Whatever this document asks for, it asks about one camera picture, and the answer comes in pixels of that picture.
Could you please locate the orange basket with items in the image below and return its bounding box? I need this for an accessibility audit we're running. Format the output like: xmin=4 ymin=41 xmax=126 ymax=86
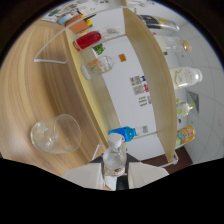
xmin=64 ymin=14 xmax=91 ymax=34

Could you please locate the wooden two-tier rack, white frame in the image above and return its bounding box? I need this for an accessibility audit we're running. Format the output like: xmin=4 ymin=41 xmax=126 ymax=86
xmin=33 ymin=7 xmax=179 ymax=168

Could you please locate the large white milk bottle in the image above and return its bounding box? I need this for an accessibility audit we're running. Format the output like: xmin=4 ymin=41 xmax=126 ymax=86
xmin=169 ymin=66 xmax=203 ymax=90

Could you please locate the wall posters group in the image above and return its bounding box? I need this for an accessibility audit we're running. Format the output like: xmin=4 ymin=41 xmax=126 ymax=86
xmin=129 ymin=74 xmax=153 ymax=108

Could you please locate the clear bottle with peach label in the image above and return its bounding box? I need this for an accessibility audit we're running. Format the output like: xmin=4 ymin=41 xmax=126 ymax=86
xmin=102 ymin=133 xmax=128 ymax=191

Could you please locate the clear bottle with green cap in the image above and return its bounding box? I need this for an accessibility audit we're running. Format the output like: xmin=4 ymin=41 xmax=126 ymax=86
xmin=175 ymin=100 xmax=196 ymax=117

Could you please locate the silver black soda water can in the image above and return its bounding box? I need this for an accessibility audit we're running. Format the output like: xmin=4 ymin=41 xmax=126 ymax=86
xmin=137 ymin=14 xmax=180 ymax=33

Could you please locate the glass jar with cork lid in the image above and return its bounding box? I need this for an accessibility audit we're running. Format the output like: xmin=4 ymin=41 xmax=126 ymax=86
xmin=153 ymin=34 xmax=193 ymax=53

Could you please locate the yellow colourful drink can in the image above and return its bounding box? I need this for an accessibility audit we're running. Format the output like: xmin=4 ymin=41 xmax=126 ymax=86
xmin=175 ymin=124 xmax=196 ymax=148

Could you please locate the red liquid bottle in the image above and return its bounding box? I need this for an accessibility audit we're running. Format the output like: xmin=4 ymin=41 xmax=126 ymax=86
xmin=73 ymin=30 xmax=103 ymax=52

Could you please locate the clear bottle with orange cap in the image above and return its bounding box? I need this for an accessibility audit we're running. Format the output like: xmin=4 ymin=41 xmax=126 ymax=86
xmin=81 ymin=53 xmax=127 ymax=80

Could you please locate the blue liquid bottle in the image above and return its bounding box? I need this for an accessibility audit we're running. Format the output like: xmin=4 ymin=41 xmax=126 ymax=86
xmin=108 ymin=124 xmax=149 ymax=143

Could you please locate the small white and blue bottle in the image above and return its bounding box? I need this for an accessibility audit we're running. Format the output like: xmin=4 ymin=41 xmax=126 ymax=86
xmin=57 ymin=13 xmax=73 ymax=25

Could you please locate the clear drinking glass with ice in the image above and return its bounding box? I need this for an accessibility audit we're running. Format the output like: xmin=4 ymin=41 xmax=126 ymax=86
xmin=30 ymin=113 xmax=82 ymax=155

